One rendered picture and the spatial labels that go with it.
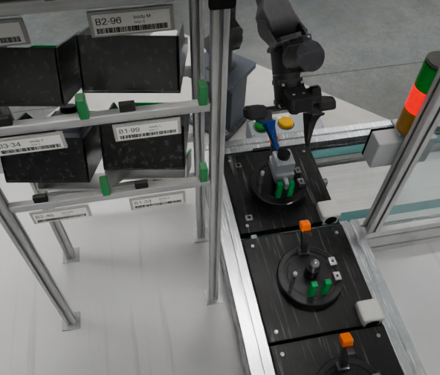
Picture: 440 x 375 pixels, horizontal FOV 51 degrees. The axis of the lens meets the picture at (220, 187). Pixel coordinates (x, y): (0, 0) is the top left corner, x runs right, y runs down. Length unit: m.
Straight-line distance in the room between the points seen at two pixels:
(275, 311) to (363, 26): 2.82
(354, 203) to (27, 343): 0.84
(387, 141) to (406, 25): 2.79
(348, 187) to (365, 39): 2.28
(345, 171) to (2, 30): 0.98
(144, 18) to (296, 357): 0.69
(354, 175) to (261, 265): 0.41
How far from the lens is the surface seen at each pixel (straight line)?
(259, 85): 1.59
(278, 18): 0.97
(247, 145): 1.27
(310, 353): 0.98
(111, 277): 1.17
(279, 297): 1.01
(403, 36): 3.58
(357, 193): 1.27
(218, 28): 0.54
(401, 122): 0.93
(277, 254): 1.06
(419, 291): 1.23
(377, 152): 0.95
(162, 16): 0.52
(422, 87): 0.87
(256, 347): 0.99
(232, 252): 1.07
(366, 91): 3.03
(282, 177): 1.08
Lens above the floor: 1.88
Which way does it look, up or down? 53 degrees down
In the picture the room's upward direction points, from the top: 2 degrees clockwise
